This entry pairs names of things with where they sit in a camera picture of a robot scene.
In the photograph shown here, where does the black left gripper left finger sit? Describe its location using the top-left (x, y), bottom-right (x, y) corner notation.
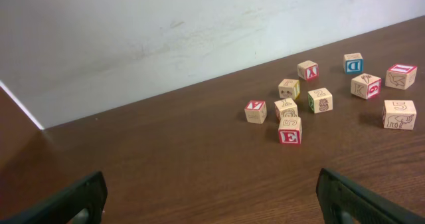
top-left (1, 171), bottom-right (108, 224)

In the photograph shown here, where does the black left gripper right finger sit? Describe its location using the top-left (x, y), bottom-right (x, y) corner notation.
top-left (316, 168), bottom-right (424, 224)

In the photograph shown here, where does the wooden block red E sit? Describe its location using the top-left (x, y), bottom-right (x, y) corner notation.
top-left (278, 116), bottom-right (302, 145)

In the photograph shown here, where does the wooden block green 2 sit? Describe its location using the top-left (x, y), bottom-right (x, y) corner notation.
top-left (307, 88), bottom-right (333, 114)

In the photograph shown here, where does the wooden block elephant 5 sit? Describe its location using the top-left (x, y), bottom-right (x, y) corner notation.
top-left (382, 100), bottom-right (416, 130)

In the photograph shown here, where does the wooden block red 9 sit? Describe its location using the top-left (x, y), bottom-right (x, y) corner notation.
top-left (351, 73), bottom-right (382, 100)

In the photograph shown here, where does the wooden block red I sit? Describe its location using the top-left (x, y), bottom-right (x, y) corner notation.
top-left (385, 64), bottom-right (418, 90)

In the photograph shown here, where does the wooden block giraffe top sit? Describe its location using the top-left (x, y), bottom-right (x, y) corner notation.
top-left (274, 98), bottom-right (298, 121)

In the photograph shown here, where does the wooden block red A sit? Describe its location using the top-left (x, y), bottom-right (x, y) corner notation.
top-left (244, 100), bottom-right (267, 124)

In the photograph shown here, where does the wooden block yellow F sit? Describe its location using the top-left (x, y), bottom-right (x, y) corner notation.
top-left (278, 79), bottom-right (300, 100)

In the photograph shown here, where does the wooden block red X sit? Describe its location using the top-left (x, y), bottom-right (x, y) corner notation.
top-left (297, 60), bottom-right (319, 80)

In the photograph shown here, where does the wooden block blue D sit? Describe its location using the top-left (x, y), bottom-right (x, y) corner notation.
top-left (343, 53), bottom-right (364, 74)

